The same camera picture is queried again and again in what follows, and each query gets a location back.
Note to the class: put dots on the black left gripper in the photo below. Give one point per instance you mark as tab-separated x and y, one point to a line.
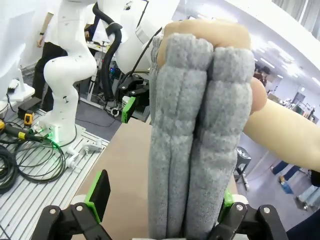
140	90

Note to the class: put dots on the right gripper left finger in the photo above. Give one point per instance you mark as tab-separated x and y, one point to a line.
98	197

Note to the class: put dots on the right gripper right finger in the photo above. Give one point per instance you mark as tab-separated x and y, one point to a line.
250	222

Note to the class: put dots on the grey shorts garment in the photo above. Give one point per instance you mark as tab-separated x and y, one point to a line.
195	125

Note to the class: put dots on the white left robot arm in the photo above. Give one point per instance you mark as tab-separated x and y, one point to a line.
67	67

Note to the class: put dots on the person's bare forearm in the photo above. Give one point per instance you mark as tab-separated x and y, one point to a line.
287	135

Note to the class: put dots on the person's bare hand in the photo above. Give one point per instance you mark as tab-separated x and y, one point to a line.
220	32

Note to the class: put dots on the person in black T-shirt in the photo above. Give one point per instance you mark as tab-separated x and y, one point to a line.
307	230

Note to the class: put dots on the aluminium slotted mounting plate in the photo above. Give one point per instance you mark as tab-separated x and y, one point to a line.
37	212

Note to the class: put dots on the bystander in dark jeans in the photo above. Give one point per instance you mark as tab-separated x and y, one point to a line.
287	170

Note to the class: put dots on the bystander in light jeans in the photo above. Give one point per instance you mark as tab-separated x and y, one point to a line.
310	196

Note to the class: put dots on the bystander in white shirt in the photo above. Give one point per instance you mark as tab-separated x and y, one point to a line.
50	57

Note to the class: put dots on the yellow handheld tool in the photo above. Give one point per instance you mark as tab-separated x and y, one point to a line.
29	119

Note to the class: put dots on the small black box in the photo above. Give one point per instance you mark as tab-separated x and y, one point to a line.
28	105

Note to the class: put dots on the grey metal bracket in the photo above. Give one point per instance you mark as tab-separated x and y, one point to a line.
92	146

